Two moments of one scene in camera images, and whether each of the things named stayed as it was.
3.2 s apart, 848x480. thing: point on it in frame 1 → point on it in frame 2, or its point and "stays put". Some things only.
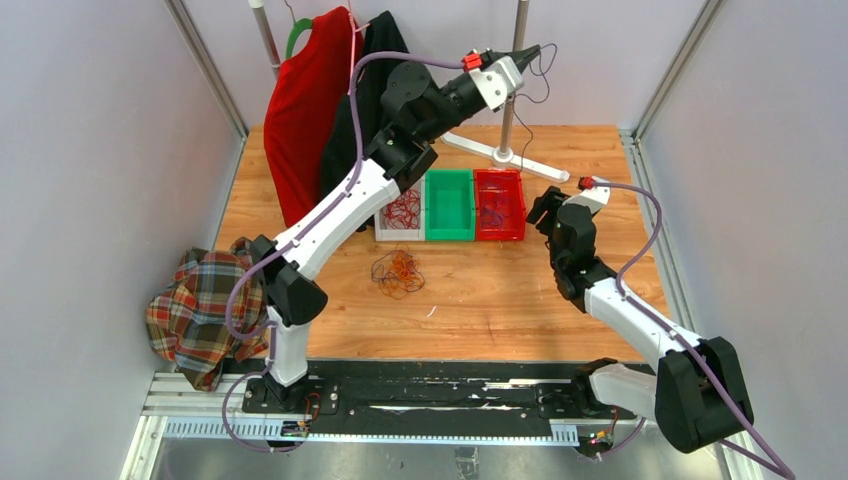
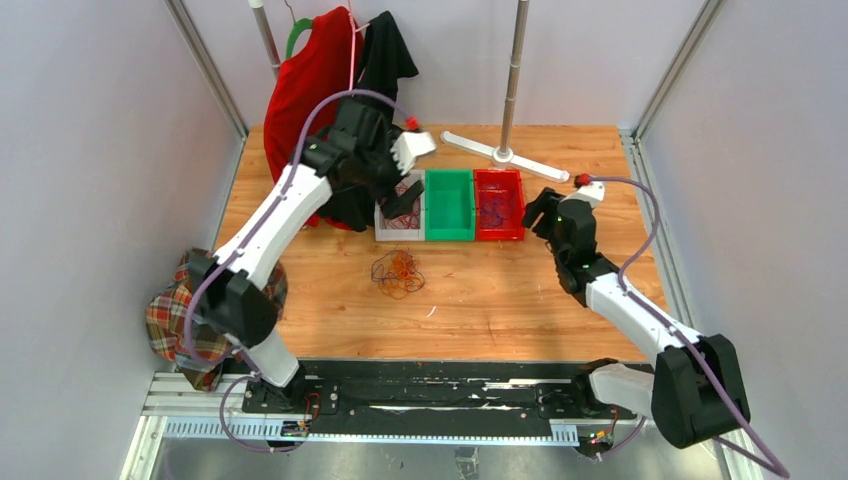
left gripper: x=521 y=59 → x=395 y=205
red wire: x=402 y=212 stays put
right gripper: x=550 y=202 stays put
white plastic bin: x=404 y=217 stays put
